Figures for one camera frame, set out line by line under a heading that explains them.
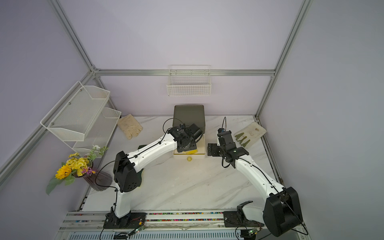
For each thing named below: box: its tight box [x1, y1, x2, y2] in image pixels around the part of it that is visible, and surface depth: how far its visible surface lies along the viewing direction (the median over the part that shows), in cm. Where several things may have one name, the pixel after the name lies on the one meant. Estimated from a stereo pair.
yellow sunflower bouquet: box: [46, 145, 109, 195], surface depth 67 cm
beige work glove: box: [117, 113, 143, 140], surface depth 115 cm
